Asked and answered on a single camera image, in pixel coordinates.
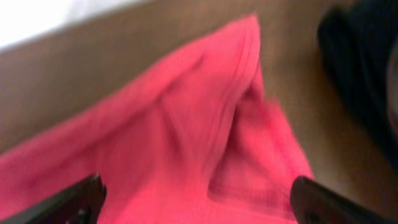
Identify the black folded shirt white letters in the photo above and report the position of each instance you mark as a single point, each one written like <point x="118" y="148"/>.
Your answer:
<point x="356" y="43"/>

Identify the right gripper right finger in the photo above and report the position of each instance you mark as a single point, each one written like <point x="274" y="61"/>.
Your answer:
<point x="313" y="203"/>

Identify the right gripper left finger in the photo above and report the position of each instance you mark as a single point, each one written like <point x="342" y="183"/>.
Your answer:
<point x="80" y="203"/>

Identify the red t-shirt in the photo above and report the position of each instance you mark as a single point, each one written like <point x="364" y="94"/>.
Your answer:
<point x="190" y="140"/>

